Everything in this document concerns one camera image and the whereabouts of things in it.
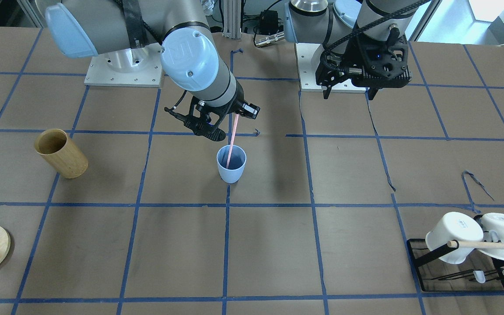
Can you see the wooden rack dowel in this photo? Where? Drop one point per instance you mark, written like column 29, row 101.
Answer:
column 474, row 245

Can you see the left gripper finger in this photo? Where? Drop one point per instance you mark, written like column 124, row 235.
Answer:
column 326, row 91
column 371, row 93

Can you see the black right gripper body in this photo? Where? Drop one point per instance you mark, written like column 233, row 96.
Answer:
column 230, row 108

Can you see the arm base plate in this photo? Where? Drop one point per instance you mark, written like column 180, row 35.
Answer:
column 308, row 58
column 127, row 68

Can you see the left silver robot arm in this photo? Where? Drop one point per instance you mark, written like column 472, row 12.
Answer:
column 333, row 24

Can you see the bamboo wooden cup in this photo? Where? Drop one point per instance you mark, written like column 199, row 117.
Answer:
column 57, row 148

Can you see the pink chopstick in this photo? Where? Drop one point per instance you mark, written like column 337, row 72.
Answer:
column 232, row 139

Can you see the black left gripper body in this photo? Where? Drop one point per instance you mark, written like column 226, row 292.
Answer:
column 353, row 56

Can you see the black power adapter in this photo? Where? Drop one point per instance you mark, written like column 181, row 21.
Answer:
column 268, row 22

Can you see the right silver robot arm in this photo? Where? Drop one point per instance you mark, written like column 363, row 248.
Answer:
column 188, row 53

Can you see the light blue plastic cup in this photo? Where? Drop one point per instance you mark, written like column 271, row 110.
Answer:
column 231, row 172

